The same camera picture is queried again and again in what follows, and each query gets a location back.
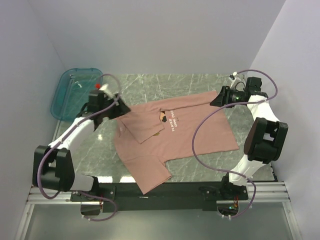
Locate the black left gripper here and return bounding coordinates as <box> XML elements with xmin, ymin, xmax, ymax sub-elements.
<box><xmin>100</xmin><ymin>93</ymin><xmax>132</xmax><ymax>120</ymax></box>

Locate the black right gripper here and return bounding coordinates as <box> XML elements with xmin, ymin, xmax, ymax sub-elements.
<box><xmin>209</xmin><ymin>85</ymin><xmax>245</xmax><ymax>109</ymax></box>

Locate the pink t shirt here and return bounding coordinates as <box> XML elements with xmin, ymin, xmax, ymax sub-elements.
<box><xmin>114</xmin><ymin>91</ymin><xmax>239</xmax><ymax>195</ymax></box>

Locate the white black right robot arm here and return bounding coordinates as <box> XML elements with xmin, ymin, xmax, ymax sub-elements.
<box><xmin>210</xmin><ymin>75</ymin><xmax>289</xmax><ymax>200</ymax></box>

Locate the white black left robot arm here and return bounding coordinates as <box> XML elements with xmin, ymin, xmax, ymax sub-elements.
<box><xmin>32</xmin><ymin>88</ymin><xmax>131</xmax><ymax>201</ymax></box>

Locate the teal transparent plastic bin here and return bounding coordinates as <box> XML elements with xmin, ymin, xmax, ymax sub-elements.
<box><xmin>50</xmin><ymin>68</ymin><xmax>103</xmax><ymax>122</ymax></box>

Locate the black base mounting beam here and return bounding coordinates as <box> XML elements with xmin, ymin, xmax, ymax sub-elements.
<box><xmin>98</xmin><ymin>181</ymin><xmax>249</xmax><ymax>211</ymax></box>

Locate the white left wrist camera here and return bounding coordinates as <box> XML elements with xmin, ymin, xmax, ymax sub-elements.
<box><xmin>95</xmin><ymin>83</ymin><xmax>116</xmax><ymax>98</ymax></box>

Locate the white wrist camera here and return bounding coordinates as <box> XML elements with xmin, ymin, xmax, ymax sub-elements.
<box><xmin>95</xmin><ymin>83</ymin><xmax>116</xmax><ymax>98</ymax></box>
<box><xmin>229</xmin><ymin>71</ymin><xmax>242</xmax><ymax>90</ymax></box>

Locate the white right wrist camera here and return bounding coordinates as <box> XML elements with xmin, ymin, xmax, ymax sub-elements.
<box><xmin>229</xmin><ymin>71</ymin><xmax>242</xmax><ymax>90</ymax></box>

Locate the aluminium frame rail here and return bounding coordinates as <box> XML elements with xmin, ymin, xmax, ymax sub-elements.
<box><xmin>26</xmin><ymin>181</ymin><xmax>292</xmax><ymax>205</ymax></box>

